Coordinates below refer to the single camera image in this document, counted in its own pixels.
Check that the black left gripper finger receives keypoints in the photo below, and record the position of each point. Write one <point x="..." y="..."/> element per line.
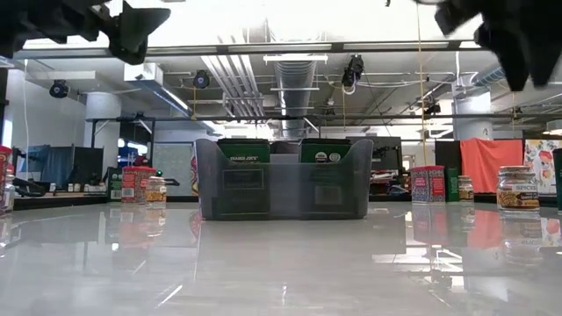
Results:
<point x="136" y="30"/>

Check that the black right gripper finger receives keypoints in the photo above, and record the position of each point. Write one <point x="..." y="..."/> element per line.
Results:
<point x="527" y="48"/>
<point x="458" y="15"/>

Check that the green black pepper spice tin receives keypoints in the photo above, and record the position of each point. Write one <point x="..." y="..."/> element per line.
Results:
<point x="452" y="186"/>
<point x="115" y="184"/>
<point x="325" y="151"/>
<point x="558" y="180"/>
<point x="243" y="151"/>

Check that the red patterned spice tin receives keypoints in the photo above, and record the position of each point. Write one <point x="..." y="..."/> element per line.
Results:
<point x="4" y="160"/>
<point x="134" y="184"/>
<point x="428" y="184"/>

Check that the white ceiling box unit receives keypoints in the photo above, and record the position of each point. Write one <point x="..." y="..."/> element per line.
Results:
<point x="142" y="72"/>

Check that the black round ceiling fixture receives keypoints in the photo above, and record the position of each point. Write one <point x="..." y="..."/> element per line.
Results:
<point x="201" y="79"/>
<point x="58" y="89"/>

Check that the colourful cartoon poster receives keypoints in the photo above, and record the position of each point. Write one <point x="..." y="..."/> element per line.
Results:
<point x="542" y="167"/>

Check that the orange cloth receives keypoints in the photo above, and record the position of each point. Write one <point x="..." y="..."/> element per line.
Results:
<point x="487" y="162"/>

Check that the black cloth panel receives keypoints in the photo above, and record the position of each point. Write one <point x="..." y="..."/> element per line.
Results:
<point x="448" y="153"/>

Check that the blue partition screen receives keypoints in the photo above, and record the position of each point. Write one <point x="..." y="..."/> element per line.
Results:
<point x="48" y="164"/>

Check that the colourful patterned cloth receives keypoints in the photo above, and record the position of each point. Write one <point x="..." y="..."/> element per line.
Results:
<point x="193" y="171"/>

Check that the white ceiling light strip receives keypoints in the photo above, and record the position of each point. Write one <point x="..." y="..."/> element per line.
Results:
<point x="295" y="58"/>

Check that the dark grey translucent bin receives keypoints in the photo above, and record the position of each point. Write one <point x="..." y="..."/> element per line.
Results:
<point x="285" y="193"/>

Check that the black overhead frame bar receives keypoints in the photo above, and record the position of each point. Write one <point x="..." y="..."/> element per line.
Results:
<point x="175" y="50"/>

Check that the black hanging camera device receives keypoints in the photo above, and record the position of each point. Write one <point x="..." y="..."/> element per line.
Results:
<point x="353" y="70"/>

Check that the ribbed silver air duct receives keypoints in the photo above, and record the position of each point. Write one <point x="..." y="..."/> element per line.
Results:
<point x="295" y="88"/>

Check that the black metal table frame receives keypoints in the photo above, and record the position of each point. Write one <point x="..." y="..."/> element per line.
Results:
<point x="66" y="203"/>

